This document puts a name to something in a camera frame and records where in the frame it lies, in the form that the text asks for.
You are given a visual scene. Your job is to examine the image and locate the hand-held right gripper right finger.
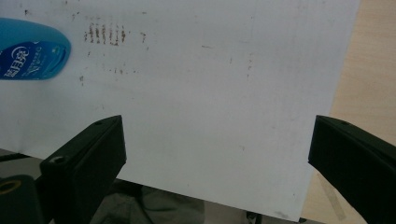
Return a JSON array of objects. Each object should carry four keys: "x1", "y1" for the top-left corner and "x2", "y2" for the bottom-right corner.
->
[{"x1": 307, "y1": 114, "x2": 396, "y2": 224}]

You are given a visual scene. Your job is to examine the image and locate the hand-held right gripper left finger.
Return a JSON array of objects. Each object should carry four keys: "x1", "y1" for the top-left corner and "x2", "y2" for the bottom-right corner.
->
[{"x1": 39, "y1": 114, "x2": 128, "y2": 224}]

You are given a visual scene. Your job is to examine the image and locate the grey cloth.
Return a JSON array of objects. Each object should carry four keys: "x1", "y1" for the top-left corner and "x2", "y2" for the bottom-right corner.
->
[{"x1": 90, "y1": 178, "x2": 205, "y2": 224}]

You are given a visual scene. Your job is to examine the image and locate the blue plastic bottle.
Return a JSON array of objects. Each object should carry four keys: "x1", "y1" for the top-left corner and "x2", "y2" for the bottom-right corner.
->
[{"x1": 0, "y1": 17, "x2": 72, "y2": 81}]

